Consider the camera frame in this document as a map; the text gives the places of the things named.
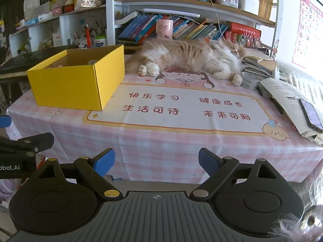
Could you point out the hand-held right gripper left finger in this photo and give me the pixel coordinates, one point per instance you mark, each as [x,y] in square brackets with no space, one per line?
[106,160]

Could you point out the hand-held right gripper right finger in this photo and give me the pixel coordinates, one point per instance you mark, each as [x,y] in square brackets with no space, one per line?
[208,160]

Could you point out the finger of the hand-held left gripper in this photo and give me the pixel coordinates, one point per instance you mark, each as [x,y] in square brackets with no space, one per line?
[5,122]
[30,143]

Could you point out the yellow cardboard box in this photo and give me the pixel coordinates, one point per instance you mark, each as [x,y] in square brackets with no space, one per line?
[68,90]

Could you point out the pink checked cloth desktop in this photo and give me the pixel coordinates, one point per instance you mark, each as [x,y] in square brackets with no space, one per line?
[176,136]

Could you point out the black electronic keyboard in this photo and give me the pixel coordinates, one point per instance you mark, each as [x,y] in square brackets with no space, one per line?
[15,63]

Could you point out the white red label box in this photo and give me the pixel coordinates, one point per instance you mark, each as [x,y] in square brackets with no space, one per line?
[57,39]

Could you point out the grey toy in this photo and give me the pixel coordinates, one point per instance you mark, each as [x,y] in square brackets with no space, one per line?
[92,62]

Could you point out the white paper sheets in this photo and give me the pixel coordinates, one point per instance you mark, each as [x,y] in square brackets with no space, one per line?
[282,90]

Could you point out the blue pink tissue pack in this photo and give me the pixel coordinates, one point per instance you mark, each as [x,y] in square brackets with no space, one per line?
[30,21]

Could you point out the fluffy cream cat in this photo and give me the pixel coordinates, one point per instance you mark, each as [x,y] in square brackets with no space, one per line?
[189,53]

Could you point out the white pen holder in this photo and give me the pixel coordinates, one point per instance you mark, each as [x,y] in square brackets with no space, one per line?
[80,42]

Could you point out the black smartphone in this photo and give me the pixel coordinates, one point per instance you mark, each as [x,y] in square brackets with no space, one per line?
[311,116]

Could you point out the white flat box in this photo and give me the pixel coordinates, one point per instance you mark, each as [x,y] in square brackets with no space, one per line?
[45,16]

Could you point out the white jar green lid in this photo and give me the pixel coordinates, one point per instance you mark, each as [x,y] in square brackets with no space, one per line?
[100,42]

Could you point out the slim red bottle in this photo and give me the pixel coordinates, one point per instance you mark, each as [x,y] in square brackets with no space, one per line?
[87,36]

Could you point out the white cubby shelf unit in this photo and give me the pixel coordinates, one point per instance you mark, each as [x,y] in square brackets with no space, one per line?
[63,17]

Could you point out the dark wooden door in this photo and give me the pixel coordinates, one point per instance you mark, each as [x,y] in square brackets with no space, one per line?
[12,0]

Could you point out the small pink box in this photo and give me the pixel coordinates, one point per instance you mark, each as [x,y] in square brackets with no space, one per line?
[57,10]

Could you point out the red white round bottle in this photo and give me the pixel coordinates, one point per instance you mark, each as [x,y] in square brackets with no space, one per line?
[69,6]

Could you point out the row of leaning blue books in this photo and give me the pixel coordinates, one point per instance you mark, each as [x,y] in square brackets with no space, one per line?
[136,27]

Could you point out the red boxed book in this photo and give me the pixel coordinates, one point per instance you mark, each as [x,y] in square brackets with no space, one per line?
[243,27]

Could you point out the pink printed cup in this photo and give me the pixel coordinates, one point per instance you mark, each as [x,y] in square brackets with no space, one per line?
[164,29]

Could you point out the tall white wooden bookshelf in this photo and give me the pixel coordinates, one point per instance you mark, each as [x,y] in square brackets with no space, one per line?
[110,17]

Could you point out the alphabet wall poster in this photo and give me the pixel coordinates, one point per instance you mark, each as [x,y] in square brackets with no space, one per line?
[309,30]

